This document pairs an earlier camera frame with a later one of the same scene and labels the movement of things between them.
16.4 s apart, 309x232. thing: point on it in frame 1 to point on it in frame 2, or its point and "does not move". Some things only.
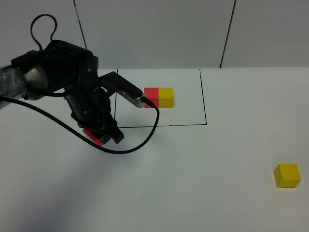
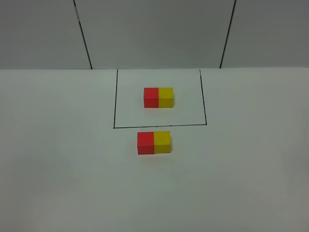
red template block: (152, 94) does not move
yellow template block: (166, 99) does not move
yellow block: (287, 175) to (162, 141)
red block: (90, 135) to (145, 142)
